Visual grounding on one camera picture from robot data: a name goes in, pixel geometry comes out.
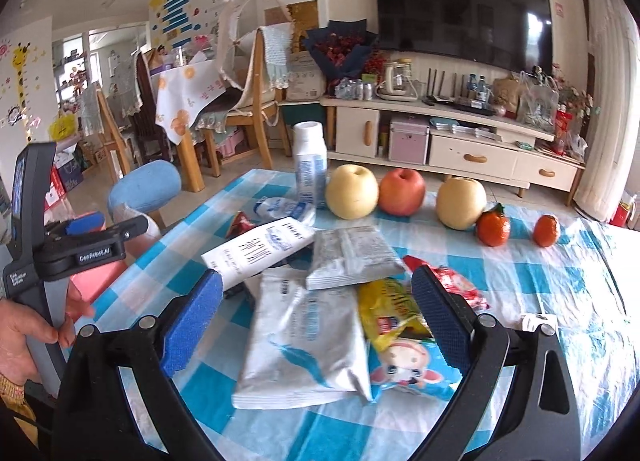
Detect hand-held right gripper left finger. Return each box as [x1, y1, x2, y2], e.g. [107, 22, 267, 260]
[52, 268, 226, 461]

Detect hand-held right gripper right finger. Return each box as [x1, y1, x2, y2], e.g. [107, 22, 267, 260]
[410, 263, 583, 461]

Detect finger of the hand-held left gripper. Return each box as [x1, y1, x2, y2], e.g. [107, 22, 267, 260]
[45, 212, 151, 248]

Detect yellow snack packet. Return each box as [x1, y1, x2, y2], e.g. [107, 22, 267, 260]
[357, 277, 436, 353]

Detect blue cartoon snack packet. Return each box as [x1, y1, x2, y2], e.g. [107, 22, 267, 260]
[367, 331, 463, 402]

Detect white blue milk carton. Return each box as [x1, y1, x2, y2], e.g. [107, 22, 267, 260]
[201, 217, 316, 292]

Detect large white blue packet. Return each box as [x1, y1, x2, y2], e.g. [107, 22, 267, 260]
[232, 266, 373, 409]

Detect grey printed packet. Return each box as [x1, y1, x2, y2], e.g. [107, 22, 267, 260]
[305, 226, 408, 291]

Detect person's left forearm yellow sleeve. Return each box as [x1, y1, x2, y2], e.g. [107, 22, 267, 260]
[0, 372, 42, 449]

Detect person's left hand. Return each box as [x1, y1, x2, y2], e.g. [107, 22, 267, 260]
[0, 282, 97, 384]

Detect red white crumpled wrapper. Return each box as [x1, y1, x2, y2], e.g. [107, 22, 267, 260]
[402, 255, 491, 312]

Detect pink plastic object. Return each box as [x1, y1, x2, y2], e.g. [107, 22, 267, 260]
[70, 261, 130, 307]

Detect blue cushioned stool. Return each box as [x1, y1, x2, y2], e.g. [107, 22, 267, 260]
[107, 160, 182, 226]

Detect small white wrapper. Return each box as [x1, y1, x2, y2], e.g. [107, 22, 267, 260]
[520, 313, 558, 334]

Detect blue white checkered tablecloth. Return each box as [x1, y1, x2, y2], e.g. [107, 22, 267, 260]
[75, 168, 640, 461]

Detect yellow bag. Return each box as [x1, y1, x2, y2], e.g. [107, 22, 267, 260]
[47, 111, 78, 142]

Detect tangerine with green leaf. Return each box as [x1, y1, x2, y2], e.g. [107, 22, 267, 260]
[475, 203, 512, 248]

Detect small red wrapper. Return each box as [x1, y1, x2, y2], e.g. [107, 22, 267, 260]
[227, 211, 258, 242]

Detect yellow pear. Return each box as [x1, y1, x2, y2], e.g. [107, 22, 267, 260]
[436, 177, 488, 231]
[325, 164, 379, 220]

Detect dark wooden chair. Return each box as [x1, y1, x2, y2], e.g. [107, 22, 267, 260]
[135, 48, 173, 164]

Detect red apple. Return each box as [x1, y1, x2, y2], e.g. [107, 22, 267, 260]
[378, 168, 427, 216]

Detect leafless tangerine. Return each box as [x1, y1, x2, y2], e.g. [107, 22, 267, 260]
[532, 214, 560, 248]

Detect dining table with floral cloth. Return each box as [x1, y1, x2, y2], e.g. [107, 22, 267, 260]
[152, 61, 236, 192]

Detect cream television cabinet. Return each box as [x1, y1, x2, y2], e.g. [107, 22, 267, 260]
[320, 93, 586, 206]

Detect pink metal case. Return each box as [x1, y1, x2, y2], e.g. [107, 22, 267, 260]
[389, 118, 431, 165]

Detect white plastic bottle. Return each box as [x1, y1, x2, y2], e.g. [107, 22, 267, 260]
[291, 121, 328, 206]

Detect wooden chair with towel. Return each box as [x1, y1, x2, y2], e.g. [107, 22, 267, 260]
[227, 23, 296, 176]

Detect black router with antennas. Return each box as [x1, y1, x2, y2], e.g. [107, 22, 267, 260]
[422, 68, 496, 114]

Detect red packaged goods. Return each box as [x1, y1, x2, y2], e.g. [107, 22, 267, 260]
[552, 106, 576, 152]

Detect brown paper bag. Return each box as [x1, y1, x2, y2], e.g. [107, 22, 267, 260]
[492, 76, 523, 116]

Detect clear plastic tote bag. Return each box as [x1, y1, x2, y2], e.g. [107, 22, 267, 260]
[517, 72, 560, 134]

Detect white electric kettle appliance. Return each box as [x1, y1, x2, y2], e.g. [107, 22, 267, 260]
[376, 59, 418, 102]

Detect cluster of small glass bottles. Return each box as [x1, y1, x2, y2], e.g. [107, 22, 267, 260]
[334, 78, 378, 100]

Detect white printed cardboard box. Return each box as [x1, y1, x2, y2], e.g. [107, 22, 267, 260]
[285, 52, 326, 102]

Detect dark blue flower bouquet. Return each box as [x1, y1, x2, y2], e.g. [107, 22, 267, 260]
[301, 18, 381, 86]

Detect black flat television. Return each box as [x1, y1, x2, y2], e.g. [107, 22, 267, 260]
[372, 0, 555, 76]

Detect giraffe wall sticker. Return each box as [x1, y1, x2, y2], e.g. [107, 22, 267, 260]
[7, 41, 36, 126]

